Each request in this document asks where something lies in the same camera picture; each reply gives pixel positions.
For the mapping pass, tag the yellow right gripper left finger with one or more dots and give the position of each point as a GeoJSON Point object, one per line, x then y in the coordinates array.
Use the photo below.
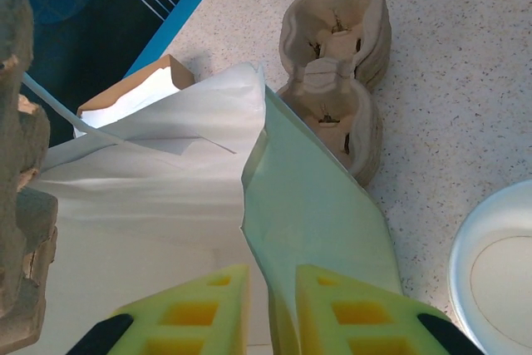
{"type": "Point", "coordinates": [187, 321]}

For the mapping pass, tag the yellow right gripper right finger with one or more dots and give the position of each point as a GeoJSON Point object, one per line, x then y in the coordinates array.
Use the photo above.
{"type": "Point", "coordinates": [365, 321]}

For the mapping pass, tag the floral print paper gift bag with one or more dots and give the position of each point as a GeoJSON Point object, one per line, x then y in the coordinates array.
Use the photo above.
{"type": "Point", "coordinates": [316, 205]}

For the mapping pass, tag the brown pulp cup carrier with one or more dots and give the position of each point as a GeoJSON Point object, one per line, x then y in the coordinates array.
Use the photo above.
{"type": "Point", "coordinates": [324, 76]}
{"type": "Point", "coordinates": [21, 164]}
{"type": "Point", "coordinates": [384, 47]}
{"type": "Point", "coordinates": [376, 151]}

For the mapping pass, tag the white tissue paper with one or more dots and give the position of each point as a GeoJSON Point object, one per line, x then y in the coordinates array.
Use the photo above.
{"type": "Point", "coordinates": [133, 97]}

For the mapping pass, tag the brown cardboard box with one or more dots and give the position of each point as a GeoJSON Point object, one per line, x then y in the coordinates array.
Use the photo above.
{"type": "Point", "coordinates": [183, 74]}

